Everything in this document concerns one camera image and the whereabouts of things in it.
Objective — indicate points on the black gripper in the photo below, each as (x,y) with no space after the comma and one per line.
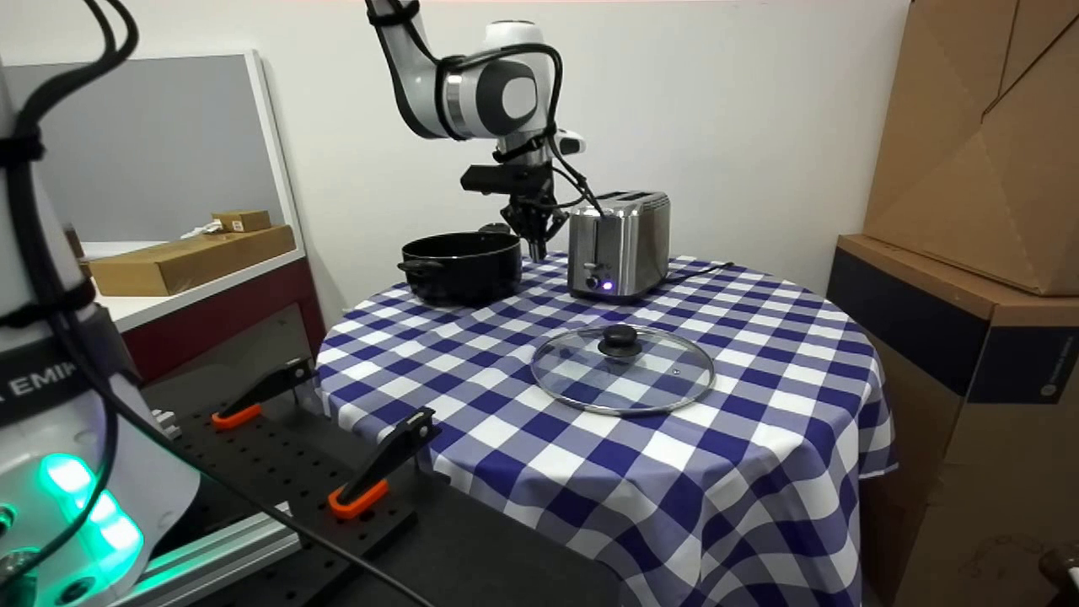
(529,206)

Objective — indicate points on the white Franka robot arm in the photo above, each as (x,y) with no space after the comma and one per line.
(492,94)

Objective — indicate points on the silver toaster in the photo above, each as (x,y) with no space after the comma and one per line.
(618,248)

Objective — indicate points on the black cooking pot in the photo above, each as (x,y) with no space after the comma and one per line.
(459,272)

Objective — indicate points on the glass lid with black knob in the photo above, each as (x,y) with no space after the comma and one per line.
(620,367)

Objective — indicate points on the blue white checkered tablecloth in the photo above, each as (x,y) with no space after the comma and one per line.
(674,474)

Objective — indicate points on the desk with red front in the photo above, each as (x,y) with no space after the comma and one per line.
(212,306)

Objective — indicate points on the flat cardboard box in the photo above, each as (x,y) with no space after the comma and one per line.
(185,259)

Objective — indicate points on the grey white-framed board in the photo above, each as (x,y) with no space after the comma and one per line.
(147,147)

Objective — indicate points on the large brown cardboard box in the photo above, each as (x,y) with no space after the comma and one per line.
(990,147)

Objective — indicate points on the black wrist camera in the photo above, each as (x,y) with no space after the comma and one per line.
(492,179)

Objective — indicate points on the aluminium profile rail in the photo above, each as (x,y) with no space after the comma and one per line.
(220,558)

